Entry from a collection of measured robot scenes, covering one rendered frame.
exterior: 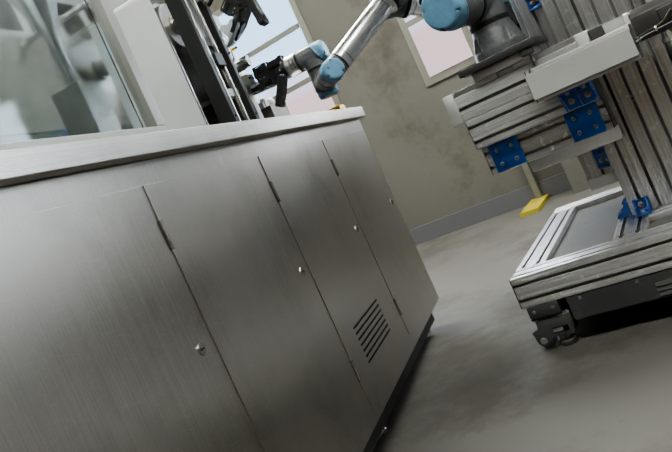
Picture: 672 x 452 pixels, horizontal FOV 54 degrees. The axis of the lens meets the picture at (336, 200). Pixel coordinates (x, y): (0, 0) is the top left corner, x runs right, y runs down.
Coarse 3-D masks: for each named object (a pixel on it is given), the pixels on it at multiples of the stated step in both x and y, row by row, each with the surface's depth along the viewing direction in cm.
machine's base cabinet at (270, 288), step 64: (320, 128) 211; (0, 192) 87; (64, 192) 98; (128, 192) 111; (192, 192) 128; (256, 192) 153; (320, 192) 189; (384, 192) 247; (0, 256) 83; (64, 256) 92; (128, 256) 104; (192, 256) 120; (256, 256) 141; (320, 256) 171; (384, 256) 218; (0, 320) 79; (64, 320) 88; (128, 320) 99; (192, 320) 113; (256, 320) 131; (320, 320) 157; (384, 320) 194; (0, 384) 76; (64, 384) 84; (128, 384) 94; (192, 384) 106; (256, 384) 122; (320, 384) 144; (384, 384) 177; (0, 448) 73; (64, 448) 80; (128, 448) 89; (192, 448) 100; (256, 448) 115; (320, 448) 134
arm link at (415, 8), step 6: (408, 0) 234; (414, 0) 235; (402, 6) 234; (408, 6) 235; (414, 6) 236; (420, 6) 237; (396, 12) 236; (402, 12) 236; (408, 12) 236; (414, 12) 238; (420, 12) 238; (390, 18) 243
